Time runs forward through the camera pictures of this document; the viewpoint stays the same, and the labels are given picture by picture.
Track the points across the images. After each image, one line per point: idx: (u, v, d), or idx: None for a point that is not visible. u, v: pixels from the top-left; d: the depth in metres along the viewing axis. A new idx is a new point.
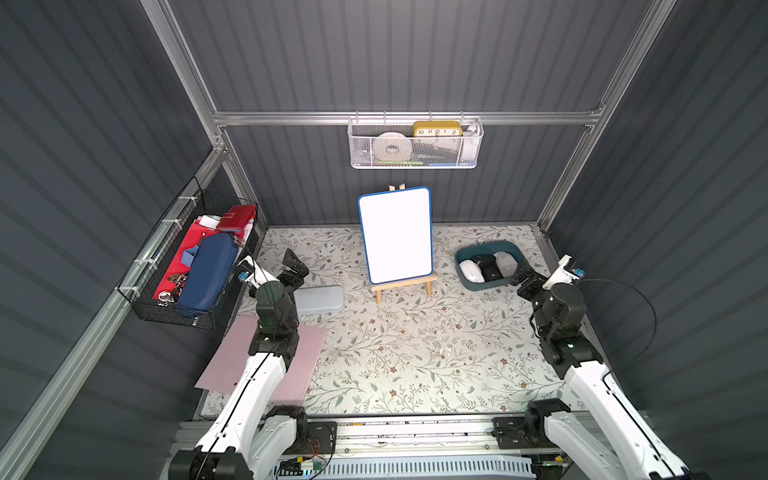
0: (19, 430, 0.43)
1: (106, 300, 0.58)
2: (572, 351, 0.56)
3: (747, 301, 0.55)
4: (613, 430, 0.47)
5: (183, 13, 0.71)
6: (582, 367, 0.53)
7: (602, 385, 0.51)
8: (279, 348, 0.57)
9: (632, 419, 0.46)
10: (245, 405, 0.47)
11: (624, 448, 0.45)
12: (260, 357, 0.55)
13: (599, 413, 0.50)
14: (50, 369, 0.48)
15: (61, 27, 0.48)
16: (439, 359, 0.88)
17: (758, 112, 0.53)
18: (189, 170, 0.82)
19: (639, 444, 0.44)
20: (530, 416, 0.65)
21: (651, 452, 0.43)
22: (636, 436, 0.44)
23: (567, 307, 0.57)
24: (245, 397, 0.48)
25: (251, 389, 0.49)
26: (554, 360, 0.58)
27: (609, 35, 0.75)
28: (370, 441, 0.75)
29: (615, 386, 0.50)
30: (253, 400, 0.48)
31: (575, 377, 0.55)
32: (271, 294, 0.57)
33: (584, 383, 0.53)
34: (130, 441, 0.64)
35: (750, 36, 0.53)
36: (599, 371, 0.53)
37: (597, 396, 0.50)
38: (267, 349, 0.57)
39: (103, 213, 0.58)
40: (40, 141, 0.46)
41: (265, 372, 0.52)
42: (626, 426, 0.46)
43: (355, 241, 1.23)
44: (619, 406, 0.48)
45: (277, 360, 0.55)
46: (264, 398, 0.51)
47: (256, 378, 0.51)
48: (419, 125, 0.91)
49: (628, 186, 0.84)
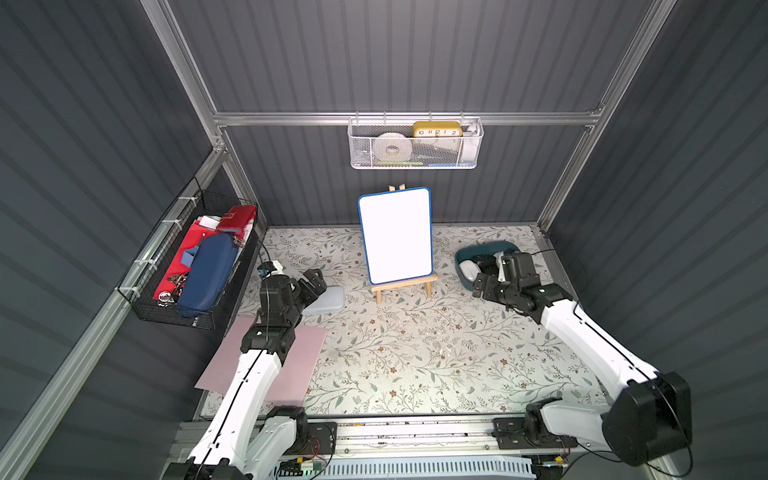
0: (20, 429, 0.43)
1: (106, 300, 0.58)
2: (542, 292, 0.59)
3: (748, 301, 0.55)
4: (591, 355, 0.50)
5: (183, 13, 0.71)
6: (555, 306, 0.56)
7: (573, 315, 0.54)
8: (273, 341, 0.55)
9: (605, 340, 0.49)
10: (239, 409, 0.45)
11: (603, 369, 0.48)
12: (253, 355, 0.52)
13: (575, 343, 0.53)
14: (50, 369, 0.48)
15: (61, 28, 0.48)
16: (439, 359, 0.88)
17: (757, 112, 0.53)
18: (189, 171, 0.82)
19: (614, 360, 0.46)
20: (531, 420, 0.69)
21: (625, 363, 0.45)
22: (611, 353, 0.47)
23: (515, 258, 0.67)
24: (239, 402, 0.46)
25: (245, 391, 0.47)
26: (529, 307, 0.61)
27: (609, 35, 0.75)
28: (370, 441, 0.75)
29: (586, 316, 0.53)
30: (247, 403, 0.46)
31: (551, 318, 0.57)
32: (276, 282, 0.58)
33: (559, 319, 0.56)
34: (130, 442, 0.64)
35: (750, 37, 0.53)
36: (569, 304, 0.56)
37: (573, 328, 0.53)
38: (260, 345, 0.54)
39: (103, 213, 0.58)
40: (40, 141, 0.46)
41: (258, 373, 0.50)
42: (601, 347, 0.48)
43: (355, 241, 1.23)
44: (592, 333, 0.50)
45: (271, 356, 0.52)
46: (260, 399, 0.50)
47: (248, 379, 0.49)
48: (419, 125, 0.91)
49: (628, 186, 0.84)
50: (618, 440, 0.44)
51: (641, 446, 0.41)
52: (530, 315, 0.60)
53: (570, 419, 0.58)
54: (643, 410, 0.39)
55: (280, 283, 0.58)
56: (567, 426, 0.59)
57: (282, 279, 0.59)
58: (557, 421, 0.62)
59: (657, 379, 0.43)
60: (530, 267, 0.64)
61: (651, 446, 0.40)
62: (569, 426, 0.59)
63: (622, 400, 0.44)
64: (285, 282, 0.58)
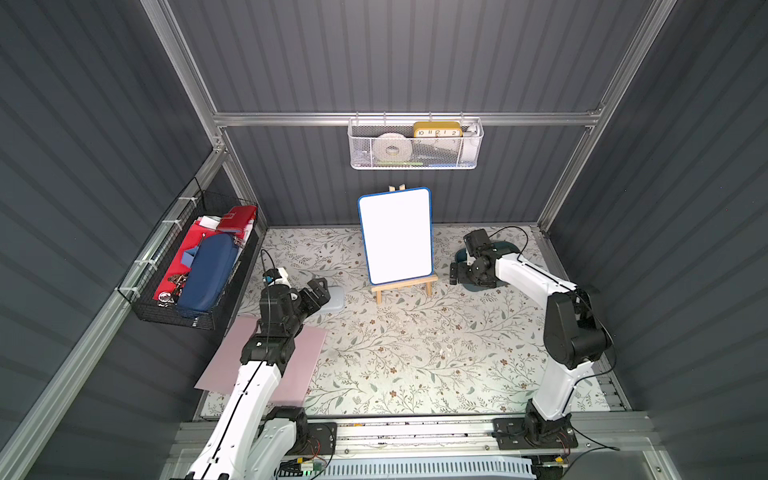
0: (20, 430, 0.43)
1: (106, 301, 0.58)
2: (495, 251, 0.71)
3: (748, 302, 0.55)
4: (529, 286, 0.63)
5: (183, 13, 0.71)
6: (505, 257, 0.68)
7: (515, 259, 0.66)
8: (273, 353, 0.54)
9: (539, 271, 0.61)
10: (239, 422, 0.45)
11: (541, 293, 0.59)
12: (252, 367, 0.52)
13: (519, 281, 0.66)
14: (49, 371, 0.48)
15: (61, 28, 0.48)
16: (439, 359, 0.88)
17: (758, 112, 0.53)
18: (189, 171, 0.82)
19: (547, 283, 0.57)
20: (532, 421, 0.68)
21: (553, 282, 0.57)
22: (544, 279, 0.58)
23: (473, 234, 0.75)
24: (238, 415, 0.46)
25: (245, 403, 0.47)
26: (486, 265, 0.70)
27: (609, 36, 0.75)
28: (370, 442, 0.75)
29: (525, 260, 0.65)
30: (247, 416, 0.46)
31: (500, 268, 0.71)
32: (278, 291, 0.59)
33: (507, 264, 0.68)
34: (130, 442, 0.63)
35: (750, 37, 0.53)
36: (514, 255, 0.68)
37: (517, 268, 0.65)
38: (260, 357, 0.54)
39: (103, 213, 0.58)
40: (39, 140, 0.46)
41: (258, 385, 0.50)
42: (537, 277, 0.60)
43: (355, 241, 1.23)
44: (529, 268, 0.62)
45: (271, 367, 0.52)
46: (259, 411, 0.50)
47: (248, 392, 0.49)
48: (419, 125, 0.91)
49: (628, 187, 0.85)
50: (554, 349, 0.55)
51: (569, 345, 0.51)
52: (487, 273, 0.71)
53: (550, 388, 0.62)
54: (564, 310, 0.50)
55: (281, 293, 0.58)
56: (556, 402, 0.61)
57: (284, 289, 0.59)
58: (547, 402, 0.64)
59: (577, 290, 0.53)
60: (485, 237, 0.78)
61: (577, 344, 0.50)
62: (556, 399, 0.61)
63: (549, 309, 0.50)
64: (287, 292, 0.59)
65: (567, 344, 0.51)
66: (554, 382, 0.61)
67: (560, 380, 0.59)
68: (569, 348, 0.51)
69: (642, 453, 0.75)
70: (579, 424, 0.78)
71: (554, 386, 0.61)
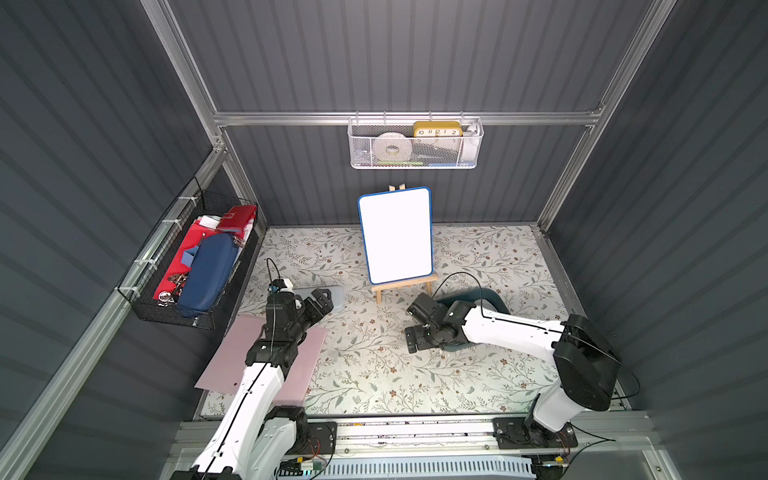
0: (19, 430, 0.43)
1: (106, 300, 0.58)
2: (453, 318, 0.62)
3: (748, 301, 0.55)
4: (517, 343, 0.54)
5: (184, 14, 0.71)
6: (468, 321, 0.60)
7: (483, 317, 0.59)
8: (277, 354, 0.57)
9: (517, 324, 0.54)
10: (243, 420, 0.46)
11: (532, 347, 0.51)
12: (258, 367, 0.54)
13: (502, 339, 0.56)
14: (50, 369, 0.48)
15: (62, 28, 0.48)
16: (439, 359, 0.88)
17: (758, 112, 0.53)
18: (189, 170, 0.82)
19: (534, 336, 0.50)
20: (536, 434, 0.66)
21: (541, 333, 0.50)
22: (528, 331, 0.52)
23: (417, 303, 0.70)
24: (243, 412, 0.47)
25: (248, 403, 0.49)
26: (453, 334, 0.62)
27: (609, 36, 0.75)
28: (370, 441, 0.75)
29: (490, 312, 0.59)
30: (249, 415, 0.47)
31: (472, 333, 0.60)
32: (282, 297, 0.62)
33: (477, 327, 0.58)
34: (131, 442, 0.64)
35: (751, 36, 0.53)
36: (477, 311, 0.61)
37: (491, 329, 0.56)
38: (264, 358, 0.56)
39: (103, 213, 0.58)
40: (40, 140, 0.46)
41: (262, 385, 0.51)
42: (519, 333, 0.52)
43: (355, 241, 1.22)
44: (505, 323, 0.55)
45: (275, 369, 0.54)
46: (263, 410, 0.51)
47: (253, 391, 0.50)
48: (419, 125, 0.91)
49: (628, 186, 0.84)
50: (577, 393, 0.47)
51: (599, 390, 0.43)
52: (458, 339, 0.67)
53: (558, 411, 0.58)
54: (577, 360, 0.44)
55: (286, 299, 0.61)
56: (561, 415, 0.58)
57: (288, 295, 0.63)
58: (543, 413, 0.63)
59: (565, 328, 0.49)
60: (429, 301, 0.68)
61: (604, 384, 0.44)
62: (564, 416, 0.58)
63: (559, 364, 0.48)
64: (292, 297, 0.62)
65: (597, 390, 0.44)
66: (556, 404, 0.57)
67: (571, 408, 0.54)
68: (601, 392, 0.43)
69: (642, 452, 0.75)
70: (579, 424, 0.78)
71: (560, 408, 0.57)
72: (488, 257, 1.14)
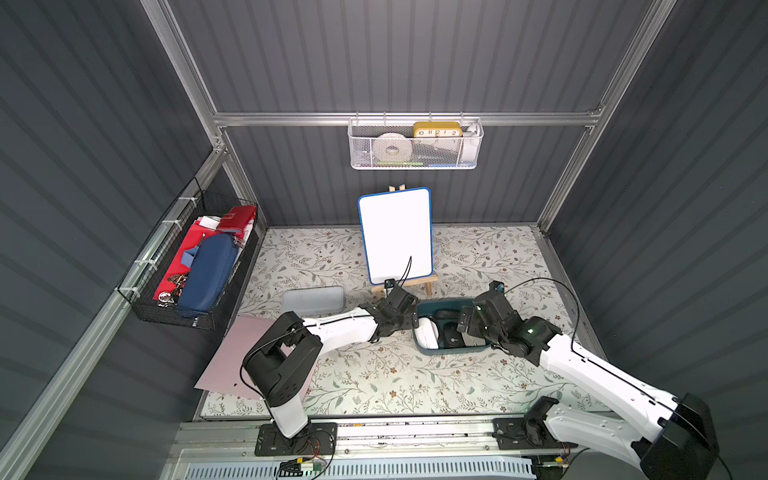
0: (20, 429, 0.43)
1: (106, 300, 0.58)
2: (534, 336, 0.56)
3: (749, 301, 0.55)
4: (608, 396, 0.47)
5: (184, 14, 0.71)
6: (551, 348, 0.53)
7: (572, 356, 0.51)
8: (379, 320, 0.65)
9: (614, 376, 0.47)
10: (339, 327, 0.55)
11: (625, 408, 0.45)
12: (363, 312, 0.65)
13: (585, 383, 0.50)
14: (49, 370, 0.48)
15: (62, 28, 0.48)
16: (439, 360, 0.88)
17: (758, 113, 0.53)
18: (189, 171, 0.82)
19: (635, 399, 0.44)
20: (534, 429, 0.67)
21: (646, 400, 0.44)
22: (630, 391, 0.45)
23: (492, 302, 0.62)
24: (343, 323, 0.57)
25: (346, 322, 0.58)
26: (525, 352, 0.56)
27: (609, 36, 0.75)
28: (370, 441, 0.75)
29: (583, 352, 0.51)
30: (344, 330, 0.56)
31: (551, 361, 0.54)
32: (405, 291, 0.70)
33: (562, 361, 0.52)
34: (130, 443, 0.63)
35: (751, 36, 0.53)
36: (565, 341, 0.54)
37: (577, 369, 0.50)
38: (370, 312, 0.66)
39: (103, 214, 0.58)
40: (40, 141, 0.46)
41: (361, 325, 0.60)
42: (616, 386, 0.46)
43: (355, 241, 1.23)
44: (598, 369, 0.49)
45: (373, 326, 0.62)
46: (350, 335, 0.56)
47: (355, 319, 0.61)
48: (419, 125, 0.91)
49: (628, 187, 0.85)
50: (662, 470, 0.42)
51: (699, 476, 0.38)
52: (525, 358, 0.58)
53: (584, 437, 0.57)
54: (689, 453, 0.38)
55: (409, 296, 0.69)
56: (574, 434, 0.59)
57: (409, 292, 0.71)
58: (564, 429, 0.61)
59: (680, 407, 0.42)
60: (504, 305, 0.60)
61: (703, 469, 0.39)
62: (580, 438, 0.58)
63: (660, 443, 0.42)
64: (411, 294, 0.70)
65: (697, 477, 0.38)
66: (595, 438, 0.54)
67: (601, 441, 0.53)
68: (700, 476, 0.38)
69: None
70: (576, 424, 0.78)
71: (591, 437, 0.55)
72: (488, 258, 1.14)
